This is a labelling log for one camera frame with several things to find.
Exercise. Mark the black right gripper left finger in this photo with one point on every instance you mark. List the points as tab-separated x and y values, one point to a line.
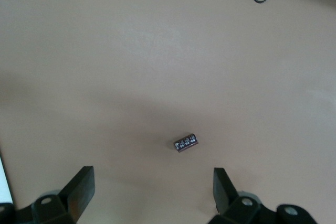
78	192

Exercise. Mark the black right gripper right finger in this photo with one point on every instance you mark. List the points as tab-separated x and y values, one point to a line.
224	195

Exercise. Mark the grey drawer cabinet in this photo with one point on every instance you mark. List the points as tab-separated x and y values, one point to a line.
4	176

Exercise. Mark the dark brown cylindrical capacitor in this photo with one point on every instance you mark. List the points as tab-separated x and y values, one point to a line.
186	143

